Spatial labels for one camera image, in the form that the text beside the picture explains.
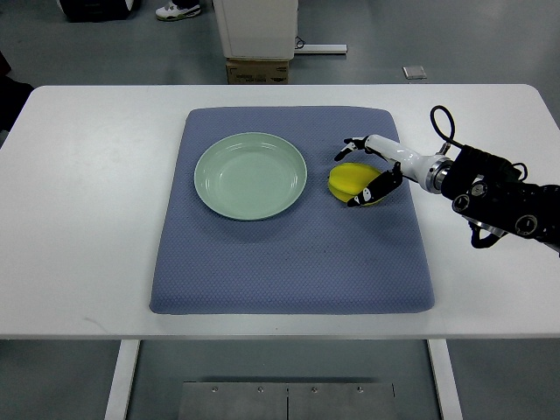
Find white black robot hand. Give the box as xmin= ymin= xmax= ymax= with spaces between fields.
xmin=334 ymin=135 xmax=453 ymax=207

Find yellow starfruit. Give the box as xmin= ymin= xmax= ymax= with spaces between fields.
xmin=327 ymin=162 xmax=382 ymax=203

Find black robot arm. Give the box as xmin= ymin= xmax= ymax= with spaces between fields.
xmin=429 ymin=105 xmax=559 ymax=251

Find grey floor plate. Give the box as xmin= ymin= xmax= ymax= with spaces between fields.
xmin=402 ymin=66 xmax=427 ymax=81

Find light green plate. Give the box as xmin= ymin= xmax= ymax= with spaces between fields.
xmin=193 ymin=132 xmax=307 ymax=221

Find blue-grey padded mat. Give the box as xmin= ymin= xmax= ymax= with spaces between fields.
xmin=150 ymin=106 xmax=435 ymax=315

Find white floor bar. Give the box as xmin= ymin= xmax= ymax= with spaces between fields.
xmin=294 ymin=44 xmax=347 ymax=55

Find white right table leg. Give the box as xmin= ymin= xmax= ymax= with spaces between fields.
xmin=427 ymin=339 xmax=463 ymax=420

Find white table leg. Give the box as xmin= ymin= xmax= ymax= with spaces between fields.
xmin=427 ymin=339 xmax=463 ymax=420
xmin=104 ymin=339 xmax=140 ymax=420

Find cardboard box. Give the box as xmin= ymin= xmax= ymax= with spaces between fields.
xmin=226 ymin=59 xmax=289 ymax=85

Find white cabinet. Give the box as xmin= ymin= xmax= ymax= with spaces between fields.
xmin=213 ymin=0 xmax=298 ymax=60

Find white green sneaker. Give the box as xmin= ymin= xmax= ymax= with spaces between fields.
xmin=155 ymin=0 xmax=201 ymax=22

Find white left table leg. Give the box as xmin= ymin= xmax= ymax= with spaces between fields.
xmin=104 ymin=339 xmax=140 ymax=420

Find black white machine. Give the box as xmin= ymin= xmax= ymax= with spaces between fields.
xmin=57 ymin=0 xmax=141 ymax=22

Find dark object at left edge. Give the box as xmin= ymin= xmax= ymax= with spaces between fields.
xmin=0 ymin=54 xmax=34 ymax=131

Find metal base plate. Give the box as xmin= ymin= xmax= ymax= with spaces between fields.
xmin=178 ymin=381 xmax=398 ymax=419

